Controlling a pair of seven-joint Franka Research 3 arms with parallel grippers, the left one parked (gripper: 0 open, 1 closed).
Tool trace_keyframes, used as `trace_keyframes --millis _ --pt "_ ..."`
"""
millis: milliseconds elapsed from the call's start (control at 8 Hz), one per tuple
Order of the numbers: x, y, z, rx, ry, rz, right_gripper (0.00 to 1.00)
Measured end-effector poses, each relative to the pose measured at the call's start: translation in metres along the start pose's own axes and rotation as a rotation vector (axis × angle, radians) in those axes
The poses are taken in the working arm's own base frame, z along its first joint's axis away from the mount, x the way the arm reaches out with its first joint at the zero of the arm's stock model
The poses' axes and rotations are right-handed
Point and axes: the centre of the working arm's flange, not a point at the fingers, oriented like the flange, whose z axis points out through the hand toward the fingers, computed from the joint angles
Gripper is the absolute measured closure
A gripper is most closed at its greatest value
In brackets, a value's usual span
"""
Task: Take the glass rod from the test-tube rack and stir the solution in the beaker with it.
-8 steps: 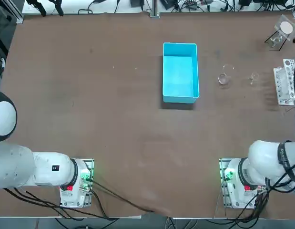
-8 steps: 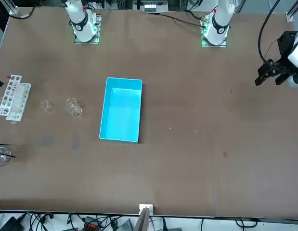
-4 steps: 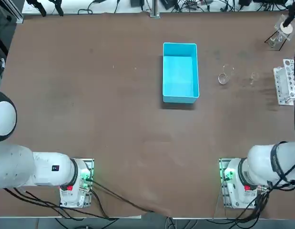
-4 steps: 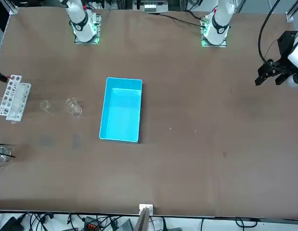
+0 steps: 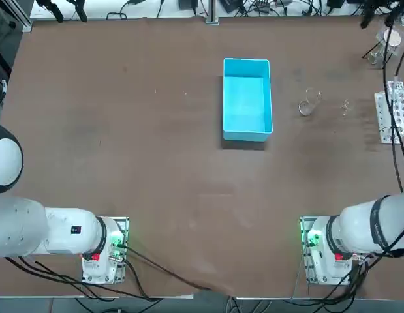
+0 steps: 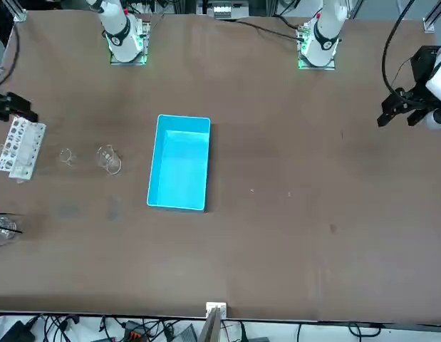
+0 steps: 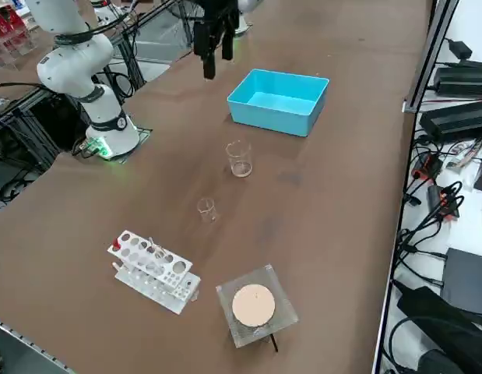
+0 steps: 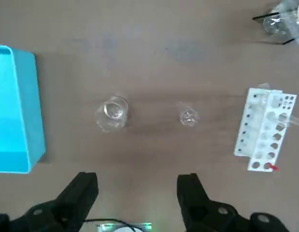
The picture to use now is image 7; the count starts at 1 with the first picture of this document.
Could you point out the blue plastic bin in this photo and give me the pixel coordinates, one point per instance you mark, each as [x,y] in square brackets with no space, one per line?
[271,113]

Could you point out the large glass beaker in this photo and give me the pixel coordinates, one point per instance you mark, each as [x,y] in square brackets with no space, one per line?
[240,167]

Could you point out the black and orange device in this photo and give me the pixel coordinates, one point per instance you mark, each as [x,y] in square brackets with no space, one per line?
[445,204]

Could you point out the clear box with red parts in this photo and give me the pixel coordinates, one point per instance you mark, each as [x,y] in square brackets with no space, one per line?
[11,39]

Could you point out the flat black box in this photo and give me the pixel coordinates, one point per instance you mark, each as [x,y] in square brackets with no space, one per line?
[468,280]

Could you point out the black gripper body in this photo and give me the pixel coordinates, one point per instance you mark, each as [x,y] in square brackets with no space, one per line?
[217,11]

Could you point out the small glass beaker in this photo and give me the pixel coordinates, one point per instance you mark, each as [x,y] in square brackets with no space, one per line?
[206,215]

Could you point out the aluminium frame post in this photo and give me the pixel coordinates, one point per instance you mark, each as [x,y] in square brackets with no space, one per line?
[431,50]

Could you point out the black and red device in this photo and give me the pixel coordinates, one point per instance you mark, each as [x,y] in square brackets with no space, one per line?
[429,167]

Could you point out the long black power supply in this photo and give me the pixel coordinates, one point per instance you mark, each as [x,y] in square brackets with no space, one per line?
[464,80]
[454,121]

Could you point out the white test-tube rack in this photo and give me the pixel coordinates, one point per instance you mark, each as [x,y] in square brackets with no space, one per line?
[170,280]

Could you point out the clear glass rod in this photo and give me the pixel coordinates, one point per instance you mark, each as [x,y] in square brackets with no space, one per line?
[155,251]

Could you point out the small black power adapter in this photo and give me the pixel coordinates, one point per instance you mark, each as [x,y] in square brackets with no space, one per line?
[460,48]

